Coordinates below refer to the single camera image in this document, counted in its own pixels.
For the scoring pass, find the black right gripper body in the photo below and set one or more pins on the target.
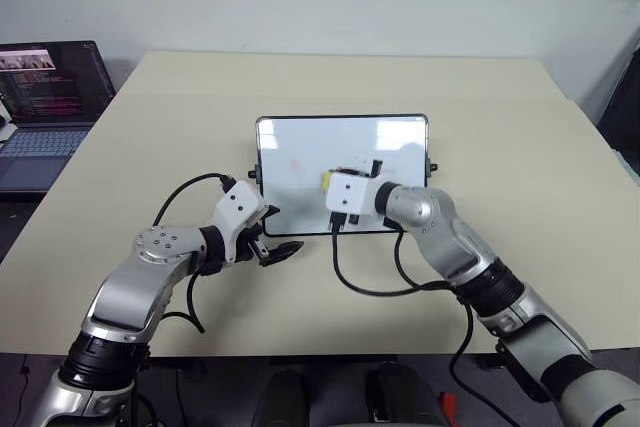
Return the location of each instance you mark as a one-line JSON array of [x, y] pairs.
[[376, 168]]

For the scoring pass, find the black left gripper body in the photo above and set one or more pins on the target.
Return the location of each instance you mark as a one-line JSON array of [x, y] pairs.
[[248, 247]]

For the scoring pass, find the yellow whiteboard eraser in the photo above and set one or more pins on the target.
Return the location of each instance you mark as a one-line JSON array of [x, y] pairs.
[[326, 182]]

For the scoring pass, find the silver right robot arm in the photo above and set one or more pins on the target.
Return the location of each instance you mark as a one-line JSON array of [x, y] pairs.
[[450, 232]]

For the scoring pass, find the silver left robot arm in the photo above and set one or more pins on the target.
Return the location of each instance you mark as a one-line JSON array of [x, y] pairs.
[[130, 292]]

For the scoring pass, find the black framed whiteboard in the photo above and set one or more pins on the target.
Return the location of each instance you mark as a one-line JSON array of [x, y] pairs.
[[300, 142]]

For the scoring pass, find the dark rounded shape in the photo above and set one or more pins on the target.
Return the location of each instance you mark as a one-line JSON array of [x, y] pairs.
[[400, 394]]

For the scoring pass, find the small red object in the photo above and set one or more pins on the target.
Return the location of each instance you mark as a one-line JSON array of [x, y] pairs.
[[448, 401]]

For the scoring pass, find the open blue laptop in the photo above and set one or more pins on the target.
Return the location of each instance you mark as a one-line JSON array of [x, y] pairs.
[[47, 97]]

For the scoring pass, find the black office chair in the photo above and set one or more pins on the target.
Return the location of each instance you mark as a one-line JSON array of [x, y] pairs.
[[622, 112]]

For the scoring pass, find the small white object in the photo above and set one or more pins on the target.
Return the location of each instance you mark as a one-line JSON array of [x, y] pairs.
[[5, 128]]

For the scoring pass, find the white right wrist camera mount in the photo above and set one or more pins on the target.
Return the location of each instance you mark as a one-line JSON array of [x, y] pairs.
[[350, 197]]

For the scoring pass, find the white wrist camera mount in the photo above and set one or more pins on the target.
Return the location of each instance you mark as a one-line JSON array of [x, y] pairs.
[[241, 207], [350, 197]]

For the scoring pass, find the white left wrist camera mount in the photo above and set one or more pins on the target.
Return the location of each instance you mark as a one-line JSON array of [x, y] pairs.
[[241, 207]]

